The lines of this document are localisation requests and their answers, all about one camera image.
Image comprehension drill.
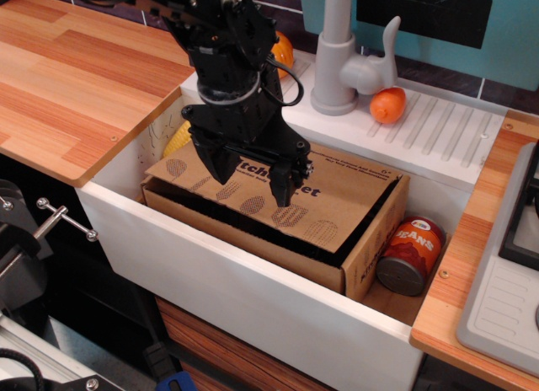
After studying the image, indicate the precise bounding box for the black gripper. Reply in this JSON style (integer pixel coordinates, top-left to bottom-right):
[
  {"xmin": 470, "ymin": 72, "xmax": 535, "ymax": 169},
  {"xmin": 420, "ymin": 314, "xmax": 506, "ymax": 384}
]
[{"xmin": 182, "ymin": 89, "xmax": 310, "ymax": 207}]

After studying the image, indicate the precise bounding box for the brown cardboard box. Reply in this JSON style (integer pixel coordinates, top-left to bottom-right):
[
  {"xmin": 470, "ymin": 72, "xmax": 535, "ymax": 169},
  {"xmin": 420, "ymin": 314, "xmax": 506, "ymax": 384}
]
[{"xmin": 141, "ymin": 144, "xmax": 410, "ymax": 301}]

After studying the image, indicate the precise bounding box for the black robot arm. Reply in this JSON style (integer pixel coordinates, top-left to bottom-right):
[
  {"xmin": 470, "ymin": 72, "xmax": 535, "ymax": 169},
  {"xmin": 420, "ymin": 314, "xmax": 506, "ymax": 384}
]
[{"xmin": 165, "ymin": 0, "xmax": 312, "ymax": 206}]

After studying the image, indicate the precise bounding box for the yellow toy corn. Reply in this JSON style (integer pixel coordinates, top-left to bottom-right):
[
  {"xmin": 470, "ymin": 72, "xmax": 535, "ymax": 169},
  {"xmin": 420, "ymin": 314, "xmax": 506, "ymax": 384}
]
[{"xmin": 163, "ymin": 121, "xmax": 191, "ymax": 158}]

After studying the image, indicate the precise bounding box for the white toy sink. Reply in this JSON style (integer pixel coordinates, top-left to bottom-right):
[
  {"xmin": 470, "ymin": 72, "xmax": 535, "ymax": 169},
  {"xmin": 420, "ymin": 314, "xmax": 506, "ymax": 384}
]
[{"xmin": 77, "ymin": 76, "xmax": 507, "ymax": 390}]

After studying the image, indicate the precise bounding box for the orange toy pumpkin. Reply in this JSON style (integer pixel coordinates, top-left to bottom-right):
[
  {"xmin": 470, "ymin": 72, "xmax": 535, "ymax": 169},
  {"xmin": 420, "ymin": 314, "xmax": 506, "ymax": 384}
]
[{"xmin": 271, "ymin": 31, "xmax": 294, "ymax": 79}]

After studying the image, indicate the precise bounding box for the grey toy faucet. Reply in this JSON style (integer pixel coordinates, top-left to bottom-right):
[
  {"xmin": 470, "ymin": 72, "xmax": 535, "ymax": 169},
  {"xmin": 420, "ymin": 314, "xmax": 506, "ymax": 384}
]
[{"xmin": 311, "ymin": 0, "xmax": 401, "ymax": 116}]

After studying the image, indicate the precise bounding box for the orange toy fruit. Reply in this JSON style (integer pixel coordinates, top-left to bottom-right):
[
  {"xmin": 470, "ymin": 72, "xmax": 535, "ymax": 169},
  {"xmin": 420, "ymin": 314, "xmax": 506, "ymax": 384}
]
[{"xmin": 370, "ymin": 87, "xmax": 406, "ymax": 124}]

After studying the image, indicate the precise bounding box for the orange beans can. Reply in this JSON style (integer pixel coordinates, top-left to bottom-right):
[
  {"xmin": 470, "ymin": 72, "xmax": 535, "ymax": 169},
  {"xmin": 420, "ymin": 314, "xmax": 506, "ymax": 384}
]
[{"xmin": 376, "ymin": 216, "xmax": 446, "ymax": 297}]

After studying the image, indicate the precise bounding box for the grey toy stove top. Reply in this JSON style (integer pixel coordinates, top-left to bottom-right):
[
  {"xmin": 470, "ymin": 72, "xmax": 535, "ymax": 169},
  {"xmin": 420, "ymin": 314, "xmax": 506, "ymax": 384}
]
[{"xmin": 456, "ymin": 143, "xmax": 538, "ymax": 375}]

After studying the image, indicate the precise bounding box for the black cable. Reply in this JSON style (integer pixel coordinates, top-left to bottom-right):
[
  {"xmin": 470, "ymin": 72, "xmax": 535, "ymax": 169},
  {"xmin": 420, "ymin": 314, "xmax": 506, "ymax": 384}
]
[{"xmin": 264, "ymin": 57, "xmax": 305, "ymax": 108}]

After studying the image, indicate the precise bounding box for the metal clamp handle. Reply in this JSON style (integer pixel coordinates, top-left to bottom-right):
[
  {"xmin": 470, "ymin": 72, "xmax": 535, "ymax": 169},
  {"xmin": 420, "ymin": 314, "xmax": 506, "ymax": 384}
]
[{"xmin": 34, "ymin": 197, "xmax": 99, "ymax": 242}]

